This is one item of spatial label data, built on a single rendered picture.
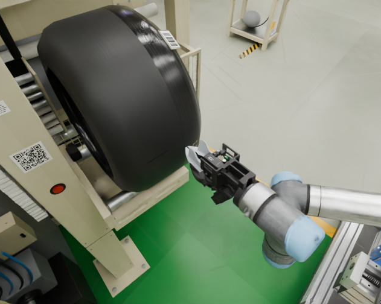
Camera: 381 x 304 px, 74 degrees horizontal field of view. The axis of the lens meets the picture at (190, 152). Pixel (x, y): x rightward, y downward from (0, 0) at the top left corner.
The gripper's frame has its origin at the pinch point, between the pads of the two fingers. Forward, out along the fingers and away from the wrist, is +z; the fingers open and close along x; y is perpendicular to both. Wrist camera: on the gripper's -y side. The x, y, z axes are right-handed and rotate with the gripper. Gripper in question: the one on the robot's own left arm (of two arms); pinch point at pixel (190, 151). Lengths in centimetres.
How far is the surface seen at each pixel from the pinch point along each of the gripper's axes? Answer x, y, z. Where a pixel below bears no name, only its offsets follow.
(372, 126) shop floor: -213, -122, 2
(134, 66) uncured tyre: 3.2, 20.4, 13.9
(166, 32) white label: -10.2, 22.5, 19.4
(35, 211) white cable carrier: 41, -17, 27
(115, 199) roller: 19.8, -26.6, 21.5
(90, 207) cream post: 27.9, -30.6, 27.7
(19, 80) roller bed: 25, 6, 64
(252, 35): -234, -89, 172
